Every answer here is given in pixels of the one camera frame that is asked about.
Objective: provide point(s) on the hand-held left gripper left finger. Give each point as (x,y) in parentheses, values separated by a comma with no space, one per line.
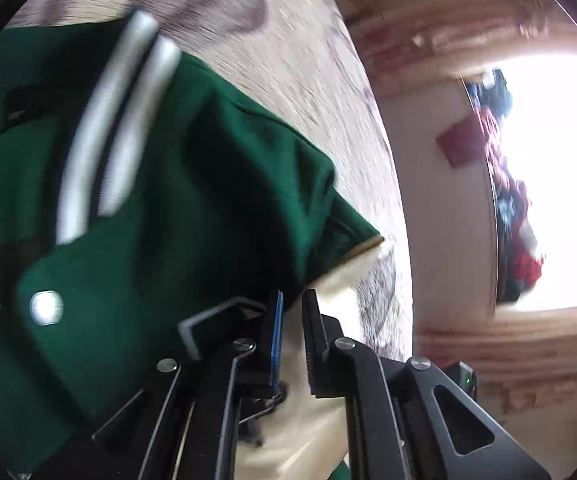
(275,345)

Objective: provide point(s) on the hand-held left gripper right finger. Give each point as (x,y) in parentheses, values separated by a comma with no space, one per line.
(311,345)

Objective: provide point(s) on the green jacket with white stripes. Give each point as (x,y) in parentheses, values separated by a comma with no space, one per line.
(193,185)

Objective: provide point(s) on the pile of red clothes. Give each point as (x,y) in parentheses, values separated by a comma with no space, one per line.
(511,220)

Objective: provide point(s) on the black device with green light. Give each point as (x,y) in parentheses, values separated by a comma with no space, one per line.
(464,380)

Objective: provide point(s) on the floral plush blanket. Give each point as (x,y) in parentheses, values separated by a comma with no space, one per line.
(293,60)

